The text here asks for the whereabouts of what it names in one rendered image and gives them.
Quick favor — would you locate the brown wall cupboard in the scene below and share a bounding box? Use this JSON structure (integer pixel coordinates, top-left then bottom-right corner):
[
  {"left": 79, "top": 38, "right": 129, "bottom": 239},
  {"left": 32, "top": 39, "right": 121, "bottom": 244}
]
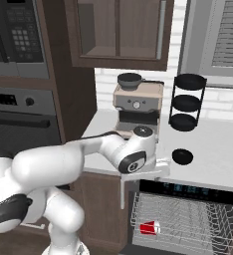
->
[{"left": 63, "top": 0, "right": 175, "bottom": 72}]

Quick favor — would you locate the grey drawer handle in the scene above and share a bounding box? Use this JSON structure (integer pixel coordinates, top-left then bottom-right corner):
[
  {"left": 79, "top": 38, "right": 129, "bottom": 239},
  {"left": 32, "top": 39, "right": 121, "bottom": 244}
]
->
[{"left": 21, "top": 222, "right": 47, "bottom": 230}]

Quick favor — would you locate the grey base cupboard handle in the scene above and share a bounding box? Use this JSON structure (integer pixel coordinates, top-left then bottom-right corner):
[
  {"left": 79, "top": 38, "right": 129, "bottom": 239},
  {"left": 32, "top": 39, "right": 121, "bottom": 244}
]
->
[{"left": 119, "top": 178, "right": 126, "bottom": 210}]

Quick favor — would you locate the grey microwave oven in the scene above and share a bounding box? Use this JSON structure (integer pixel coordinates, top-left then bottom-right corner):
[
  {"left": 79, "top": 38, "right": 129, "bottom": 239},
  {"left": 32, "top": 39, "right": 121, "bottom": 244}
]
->
[{"left": 0, "top": 0, "right": 51, "bottom": 80}]

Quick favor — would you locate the dark dishwasher door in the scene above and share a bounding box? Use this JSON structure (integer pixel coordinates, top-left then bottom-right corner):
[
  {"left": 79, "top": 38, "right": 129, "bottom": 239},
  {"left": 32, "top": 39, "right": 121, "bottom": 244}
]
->
[{"left": 117, "top": 243, "right": 146, "bottom": 255}]

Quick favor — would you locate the black oven knob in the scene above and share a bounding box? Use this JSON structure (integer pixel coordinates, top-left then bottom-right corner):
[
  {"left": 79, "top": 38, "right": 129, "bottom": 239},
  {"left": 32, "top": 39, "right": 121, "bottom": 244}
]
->
[{"left": 24, "top": 97, "right": 36, "bottom": 108}]

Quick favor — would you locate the black three-tier stand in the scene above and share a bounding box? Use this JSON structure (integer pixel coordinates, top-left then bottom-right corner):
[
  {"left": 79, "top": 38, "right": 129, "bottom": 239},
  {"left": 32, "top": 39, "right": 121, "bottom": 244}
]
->
[{"left": 168, "top": 73, "right": 208, "bottom": 132}]

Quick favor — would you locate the brown tall oven cabinet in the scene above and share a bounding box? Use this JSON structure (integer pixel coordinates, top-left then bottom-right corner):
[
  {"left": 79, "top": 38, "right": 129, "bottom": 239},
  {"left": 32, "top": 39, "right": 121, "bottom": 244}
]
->
[{"left": 0, "top": 0, "right": 99, "bottom": 237}]

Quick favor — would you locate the brown base cupboard door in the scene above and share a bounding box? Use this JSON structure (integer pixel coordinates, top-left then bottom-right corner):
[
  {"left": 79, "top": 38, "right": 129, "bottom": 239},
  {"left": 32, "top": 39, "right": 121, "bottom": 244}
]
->
[{"left": 76, "top": 171, "right": 130, "bottom": 247}]

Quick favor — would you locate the grey wall cupboard handle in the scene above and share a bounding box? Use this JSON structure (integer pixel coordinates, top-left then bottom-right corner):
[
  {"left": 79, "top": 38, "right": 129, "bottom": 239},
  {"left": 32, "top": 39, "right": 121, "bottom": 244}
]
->
[{"left": 155, "top": 0, "right": 167, "bottom": 60}]

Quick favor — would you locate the red cup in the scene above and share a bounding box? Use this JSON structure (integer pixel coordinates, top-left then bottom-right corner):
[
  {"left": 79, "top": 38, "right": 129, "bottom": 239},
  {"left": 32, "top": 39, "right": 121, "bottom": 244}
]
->
[{"left": 139, "top": 220, "right": 162, "bottom": 236}]

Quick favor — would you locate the grey built-in oven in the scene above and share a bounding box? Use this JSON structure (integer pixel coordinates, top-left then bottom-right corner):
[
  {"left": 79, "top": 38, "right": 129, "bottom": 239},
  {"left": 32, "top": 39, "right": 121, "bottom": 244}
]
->
[{"left": 0, "top": 86, "right": 63, "bottom": 157}]

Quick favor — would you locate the black oven handle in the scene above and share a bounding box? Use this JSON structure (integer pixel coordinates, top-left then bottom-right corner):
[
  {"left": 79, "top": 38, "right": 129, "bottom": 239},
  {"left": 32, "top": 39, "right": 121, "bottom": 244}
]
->
[{"left": 0, "top": 111, "right": 52, "bottom": 129}]

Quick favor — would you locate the window with grey blinds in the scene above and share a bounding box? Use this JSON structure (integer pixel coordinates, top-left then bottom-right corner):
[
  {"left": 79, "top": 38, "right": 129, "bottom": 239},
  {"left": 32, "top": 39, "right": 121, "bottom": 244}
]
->
[{"left": 177, "top": 0, "right": 233, "bottom": 89}]

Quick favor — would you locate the black dishwasher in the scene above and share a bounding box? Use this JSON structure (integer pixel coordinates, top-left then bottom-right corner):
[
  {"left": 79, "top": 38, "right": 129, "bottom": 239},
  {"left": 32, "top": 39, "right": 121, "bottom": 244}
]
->
[{"left": 127, "top": 178, "right": 233, "bottom": 255}]

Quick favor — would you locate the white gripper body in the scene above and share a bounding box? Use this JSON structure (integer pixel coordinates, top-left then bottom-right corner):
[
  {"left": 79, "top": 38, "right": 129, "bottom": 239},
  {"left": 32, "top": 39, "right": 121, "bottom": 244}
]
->
[{"left": 120, "top": 157, "right": 171, "bottom": 183}]

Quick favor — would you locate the beige coffee machine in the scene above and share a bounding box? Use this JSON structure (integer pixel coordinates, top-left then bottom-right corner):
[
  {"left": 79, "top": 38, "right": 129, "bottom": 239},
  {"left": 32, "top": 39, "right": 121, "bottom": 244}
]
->
[{"left": 113, "top": 72, "right": 165, "bottom": 141}]

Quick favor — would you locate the white wire dishwasher rack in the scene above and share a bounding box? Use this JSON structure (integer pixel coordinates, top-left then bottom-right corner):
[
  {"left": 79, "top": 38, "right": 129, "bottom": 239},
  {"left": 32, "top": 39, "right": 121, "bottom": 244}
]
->
[{"left": 129, "top": 191, "right": 233, "bottom": 255}]

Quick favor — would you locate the black bowl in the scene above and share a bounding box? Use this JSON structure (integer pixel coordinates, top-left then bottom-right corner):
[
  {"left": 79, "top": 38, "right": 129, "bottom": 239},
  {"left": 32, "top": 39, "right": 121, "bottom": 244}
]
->
[{"left": 171, "top": 147, "right": 194, "bottom": 166}]

